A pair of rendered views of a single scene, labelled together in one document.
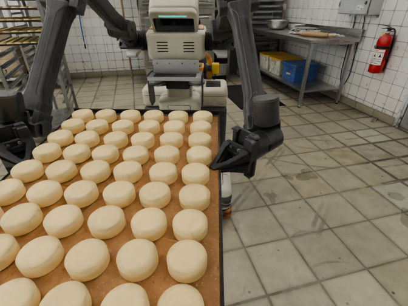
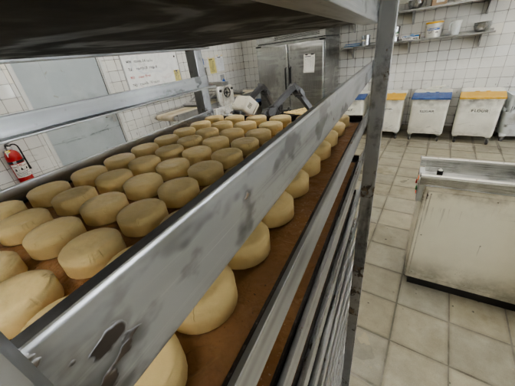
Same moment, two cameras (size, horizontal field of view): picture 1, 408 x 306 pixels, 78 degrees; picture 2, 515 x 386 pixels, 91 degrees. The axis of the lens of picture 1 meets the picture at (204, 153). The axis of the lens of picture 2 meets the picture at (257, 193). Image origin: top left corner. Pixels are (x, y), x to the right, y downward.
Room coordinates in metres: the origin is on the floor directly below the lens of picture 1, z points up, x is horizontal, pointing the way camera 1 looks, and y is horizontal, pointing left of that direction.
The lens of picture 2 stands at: (2.83, 2.05, 1.64)
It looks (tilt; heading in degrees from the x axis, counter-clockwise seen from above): 29 degrees down; 231
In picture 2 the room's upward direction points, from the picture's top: 7 degrees counter-clockwise
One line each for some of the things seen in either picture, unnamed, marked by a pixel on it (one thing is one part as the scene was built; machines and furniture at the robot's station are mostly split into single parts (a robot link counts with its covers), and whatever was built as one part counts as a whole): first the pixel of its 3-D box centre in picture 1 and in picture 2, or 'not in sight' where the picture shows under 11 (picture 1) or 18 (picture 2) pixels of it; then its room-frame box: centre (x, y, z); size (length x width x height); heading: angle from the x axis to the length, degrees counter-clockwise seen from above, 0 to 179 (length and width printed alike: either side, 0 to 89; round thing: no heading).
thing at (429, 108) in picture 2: not in sight; (428, 114); (-2.35, 0.65, 0.38); 0.64 x 0.54 x 0.77; 14
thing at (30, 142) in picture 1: (22, 159); not in sight; (0.45, 0.38, 0.98); 0.09 x 0.07 x 0.07; 43
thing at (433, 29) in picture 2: not in sight; (433, 29); (-2.51, 0.44, 1.67); 0.25 x 0.24 x 0.21; 104
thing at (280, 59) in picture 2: not in sight; (297, 82); (-1.62, -1.64, 1.03); 1.40 x 0.90 x 2.05; 104
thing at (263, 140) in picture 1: (250, 148); not in sight; (0.48, -0.10, 0.99); 0.07 x 0.07 x 0.10; 42
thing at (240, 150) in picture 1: (227, 164); not in sight; (0.43, -0.05, 0.98); 0.09 x 0.07 x 0.07; 132
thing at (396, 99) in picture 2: not in sight; (387, 113); (-2.19, 0.02, 0.38); 0.64 x 0.54 x 0.77; 15
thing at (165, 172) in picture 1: (163, 173); not in sight; (0.37, 0.07, 0.99); 0.05 x 0.05 x 0.02
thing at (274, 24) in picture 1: (277, 25); not in sight; (4.89, -1.27, 0.95); 0.39 x 0.39 x 0.14
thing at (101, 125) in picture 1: (97, 127); not in sight; (0.55, 0.26, 1.01); 0.05 x 0.05 x 0.02
